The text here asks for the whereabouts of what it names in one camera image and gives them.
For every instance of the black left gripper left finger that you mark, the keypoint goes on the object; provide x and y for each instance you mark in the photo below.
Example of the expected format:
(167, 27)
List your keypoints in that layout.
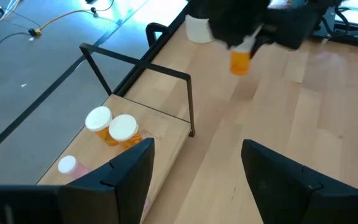
(120, 186)

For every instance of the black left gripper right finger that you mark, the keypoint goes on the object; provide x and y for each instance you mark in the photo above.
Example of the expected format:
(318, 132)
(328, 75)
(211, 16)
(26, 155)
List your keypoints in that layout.
(278, 186)

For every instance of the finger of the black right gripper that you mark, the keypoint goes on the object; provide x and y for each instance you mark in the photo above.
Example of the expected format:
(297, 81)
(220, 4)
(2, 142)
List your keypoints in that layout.
(227, 45)
(291, 28)

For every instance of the small orange medicine bottle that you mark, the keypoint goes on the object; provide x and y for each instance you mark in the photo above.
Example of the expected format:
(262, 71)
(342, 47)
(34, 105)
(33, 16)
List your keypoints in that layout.
(240, 63)

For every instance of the large orange medicine bottle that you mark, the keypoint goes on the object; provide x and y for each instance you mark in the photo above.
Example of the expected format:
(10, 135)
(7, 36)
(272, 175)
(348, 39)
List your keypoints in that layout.
(123, 127)
(98, 118)

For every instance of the snake plant white pot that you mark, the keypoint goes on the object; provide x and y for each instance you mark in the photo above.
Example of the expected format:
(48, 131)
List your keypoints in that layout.
(197, 29)

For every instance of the wooden shelf black metal frame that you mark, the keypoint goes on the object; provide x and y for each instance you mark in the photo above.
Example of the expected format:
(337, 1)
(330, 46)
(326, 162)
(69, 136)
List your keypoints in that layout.
(166, 130)

